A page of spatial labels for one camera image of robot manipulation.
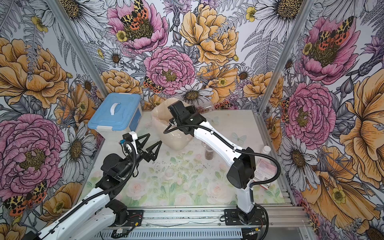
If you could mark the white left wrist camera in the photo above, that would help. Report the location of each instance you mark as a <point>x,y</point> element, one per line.
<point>129,139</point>

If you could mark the small white capped bottle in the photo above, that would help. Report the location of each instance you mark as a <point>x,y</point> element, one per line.
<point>266,152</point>

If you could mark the aluminium front rail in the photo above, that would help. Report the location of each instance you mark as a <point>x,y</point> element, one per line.
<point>218,223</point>

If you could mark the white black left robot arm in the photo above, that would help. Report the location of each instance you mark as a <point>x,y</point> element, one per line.
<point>100,208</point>

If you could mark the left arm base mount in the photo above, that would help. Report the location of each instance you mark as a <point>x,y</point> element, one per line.
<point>128,219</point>

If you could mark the pink white paper packet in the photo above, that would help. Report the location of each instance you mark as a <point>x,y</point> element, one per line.
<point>265,170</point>

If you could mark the clear jar dried tea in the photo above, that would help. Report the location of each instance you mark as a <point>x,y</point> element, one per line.
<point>205,107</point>

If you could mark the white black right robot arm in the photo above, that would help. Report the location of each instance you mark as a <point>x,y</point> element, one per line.
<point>241,161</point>

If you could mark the blue lidded storage box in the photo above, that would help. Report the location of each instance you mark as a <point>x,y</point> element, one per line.
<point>118,114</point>

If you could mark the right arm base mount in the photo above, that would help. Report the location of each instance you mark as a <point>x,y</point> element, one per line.
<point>235,217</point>

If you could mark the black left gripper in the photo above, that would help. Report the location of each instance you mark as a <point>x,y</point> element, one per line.
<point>151,155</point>

